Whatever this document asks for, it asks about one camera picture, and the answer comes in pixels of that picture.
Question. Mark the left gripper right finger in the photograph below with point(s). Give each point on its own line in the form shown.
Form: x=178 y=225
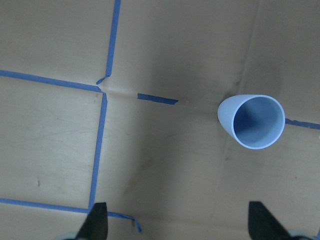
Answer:
x=262 y=225

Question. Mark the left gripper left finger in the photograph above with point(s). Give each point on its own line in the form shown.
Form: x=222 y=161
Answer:
x=95 y=226

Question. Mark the light blue plastic cup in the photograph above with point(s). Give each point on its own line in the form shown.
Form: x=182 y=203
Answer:
x=255 y=121

